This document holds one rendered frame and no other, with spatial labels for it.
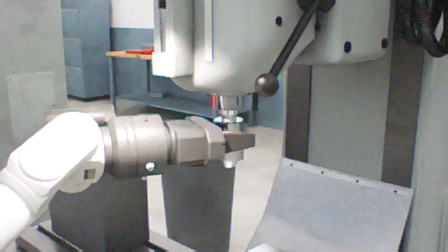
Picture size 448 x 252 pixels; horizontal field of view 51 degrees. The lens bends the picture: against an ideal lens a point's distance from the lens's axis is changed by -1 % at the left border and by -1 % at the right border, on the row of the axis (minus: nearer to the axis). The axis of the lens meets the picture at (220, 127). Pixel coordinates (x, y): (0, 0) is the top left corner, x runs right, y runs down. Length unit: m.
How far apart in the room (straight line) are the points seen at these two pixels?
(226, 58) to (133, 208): 0.52
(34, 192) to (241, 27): 0.32
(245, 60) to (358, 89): 0.45
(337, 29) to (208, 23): 0.21
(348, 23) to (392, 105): 0.28
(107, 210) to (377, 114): 0.58
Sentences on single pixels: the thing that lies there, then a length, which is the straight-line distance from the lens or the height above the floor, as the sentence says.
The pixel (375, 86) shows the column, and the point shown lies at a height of 1.28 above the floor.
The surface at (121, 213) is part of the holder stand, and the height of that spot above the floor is 1.01.
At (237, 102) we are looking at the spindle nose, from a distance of 0.69.
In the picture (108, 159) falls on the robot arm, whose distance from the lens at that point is 0.65.
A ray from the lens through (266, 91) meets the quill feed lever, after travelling 0.56.
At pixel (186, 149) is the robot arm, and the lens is 0.66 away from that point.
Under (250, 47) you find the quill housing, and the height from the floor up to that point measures 1.38.
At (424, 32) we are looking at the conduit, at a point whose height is 1.39.
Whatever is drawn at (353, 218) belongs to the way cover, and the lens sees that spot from 1.03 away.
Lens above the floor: 1.42
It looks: 14 degrees down
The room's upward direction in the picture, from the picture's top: straight up
